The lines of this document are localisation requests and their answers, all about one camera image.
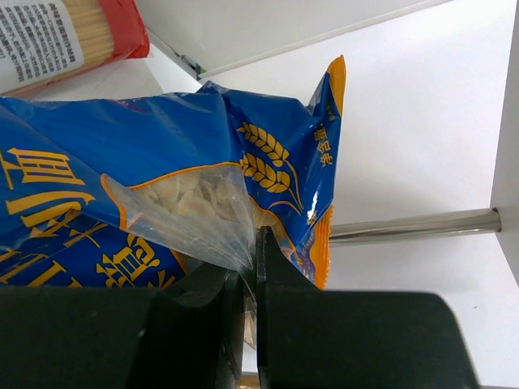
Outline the white two-tier shelf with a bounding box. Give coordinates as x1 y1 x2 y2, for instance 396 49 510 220
24 0 519 389

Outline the red spaghetti pack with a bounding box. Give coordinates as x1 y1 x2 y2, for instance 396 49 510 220
1 1 150 95

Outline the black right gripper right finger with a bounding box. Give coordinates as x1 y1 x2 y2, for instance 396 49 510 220
256 228 478 388

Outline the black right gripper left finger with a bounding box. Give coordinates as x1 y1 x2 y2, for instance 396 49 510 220
1 263 244 388

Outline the blue clear pasta bag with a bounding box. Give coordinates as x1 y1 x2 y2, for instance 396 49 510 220
0 54 347 350

